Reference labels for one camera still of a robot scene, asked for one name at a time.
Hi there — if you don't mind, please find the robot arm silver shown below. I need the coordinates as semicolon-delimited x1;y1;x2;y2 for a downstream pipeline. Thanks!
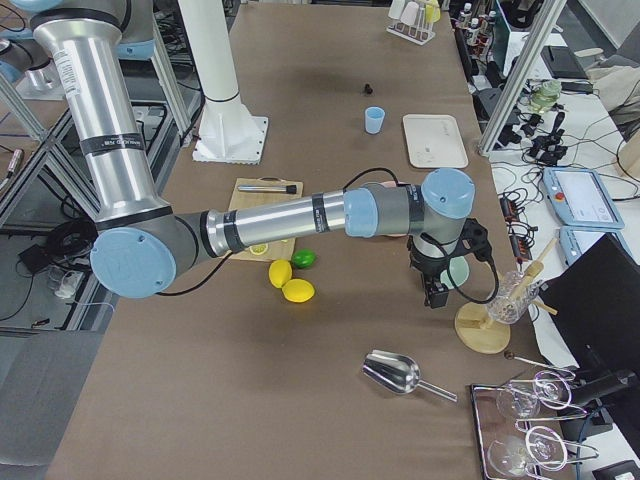
19;1;486;308

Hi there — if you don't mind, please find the clear textured glass mug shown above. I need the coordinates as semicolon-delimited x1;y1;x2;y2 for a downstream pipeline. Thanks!
486;271;541;325

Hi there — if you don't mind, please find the white wire cup rack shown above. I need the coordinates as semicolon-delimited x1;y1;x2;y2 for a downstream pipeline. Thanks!
386;0;436;46

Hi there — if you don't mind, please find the cream rabbit serving tray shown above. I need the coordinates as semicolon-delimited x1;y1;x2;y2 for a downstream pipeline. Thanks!
402;114;468;169

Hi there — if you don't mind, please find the steel ice scoop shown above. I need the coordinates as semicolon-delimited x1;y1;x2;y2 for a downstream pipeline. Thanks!
362;350;458;403

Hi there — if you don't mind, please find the mint green bowl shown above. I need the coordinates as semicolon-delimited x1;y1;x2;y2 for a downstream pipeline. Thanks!
440;257;470;289

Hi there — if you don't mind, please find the wine glass upper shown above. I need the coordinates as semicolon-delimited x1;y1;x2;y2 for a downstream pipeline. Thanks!
496;370;572;420

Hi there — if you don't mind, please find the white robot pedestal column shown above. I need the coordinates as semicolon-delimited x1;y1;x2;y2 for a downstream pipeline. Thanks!
179;0;269;165

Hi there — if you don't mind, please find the white plastic cup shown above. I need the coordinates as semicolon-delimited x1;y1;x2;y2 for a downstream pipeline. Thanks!
388;0;405;20

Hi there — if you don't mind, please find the green lime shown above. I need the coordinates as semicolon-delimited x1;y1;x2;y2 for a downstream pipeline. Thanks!
291;249;317;269

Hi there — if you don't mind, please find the light blue plastic cup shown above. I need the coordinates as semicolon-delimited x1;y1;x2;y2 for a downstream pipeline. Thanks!
364;106;386;135

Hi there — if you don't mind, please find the wine glass lower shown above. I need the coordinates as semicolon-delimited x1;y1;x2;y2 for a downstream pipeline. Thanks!
488;426;568;479

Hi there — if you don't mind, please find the black monitor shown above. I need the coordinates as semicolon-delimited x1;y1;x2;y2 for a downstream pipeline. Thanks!
540;234;639;373

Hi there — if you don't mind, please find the yellow lemon front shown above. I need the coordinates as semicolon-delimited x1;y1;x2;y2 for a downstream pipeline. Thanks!
282;278;316;303

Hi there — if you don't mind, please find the wooden cup tree stand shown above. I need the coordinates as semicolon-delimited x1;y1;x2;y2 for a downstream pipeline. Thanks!
454;238;558;354

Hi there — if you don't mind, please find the lemon slice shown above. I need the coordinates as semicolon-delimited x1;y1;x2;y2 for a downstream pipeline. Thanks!
249;243;269;256

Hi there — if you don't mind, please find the aluminium frame post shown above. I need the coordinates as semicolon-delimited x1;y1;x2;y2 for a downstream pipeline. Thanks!
478;0;566;157

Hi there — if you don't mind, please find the yellow lemon near lime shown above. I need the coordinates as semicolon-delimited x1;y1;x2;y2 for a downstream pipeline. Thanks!
268;259;293;289

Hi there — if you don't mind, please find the blue teach pendant near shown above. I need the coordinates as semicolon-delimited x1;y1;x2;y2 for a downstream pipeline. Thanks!
559;226;621;266

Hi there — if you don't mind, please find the yellow plastic cup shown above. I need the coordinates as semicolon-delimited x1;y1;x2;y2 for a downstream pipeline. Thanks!
425;0;441;24

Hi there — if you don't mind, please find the bamboo cutting board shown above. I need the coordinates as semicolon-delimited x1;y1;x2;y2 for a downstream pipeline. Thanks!
227;177;304;262

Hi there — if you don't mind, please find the blue teach pendant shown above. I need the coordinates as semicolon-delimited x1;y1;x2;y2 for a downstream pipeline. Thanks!
542;167;625;230
559;226;621;266

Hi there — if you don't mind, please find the long bar spoon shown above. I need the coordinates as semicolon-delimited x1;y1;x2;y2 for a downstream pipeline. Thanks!
503;350;576;373

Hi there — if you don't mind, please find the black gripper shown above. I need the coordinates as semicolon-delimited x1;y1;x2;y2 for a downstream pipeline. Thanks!
408;235;449;308

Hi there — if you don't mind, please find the pink bowl of ice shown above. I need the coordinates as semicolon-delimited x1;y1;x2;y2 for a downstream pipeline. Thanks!
379;181;408;188

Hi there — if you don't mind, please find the pink plastic cup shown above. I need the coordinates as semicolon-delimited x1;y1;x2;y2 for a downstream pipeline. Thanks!
400;1;420;27

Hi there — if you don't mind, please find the wire wine glass rack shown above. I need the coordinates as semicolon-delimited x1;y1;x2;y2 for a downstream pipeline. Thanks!
470;370;599;479

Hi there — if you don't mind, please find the blue teach pendant far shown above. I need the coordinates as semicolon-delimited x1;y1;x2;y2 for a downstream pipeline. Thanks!
542;167;625;230

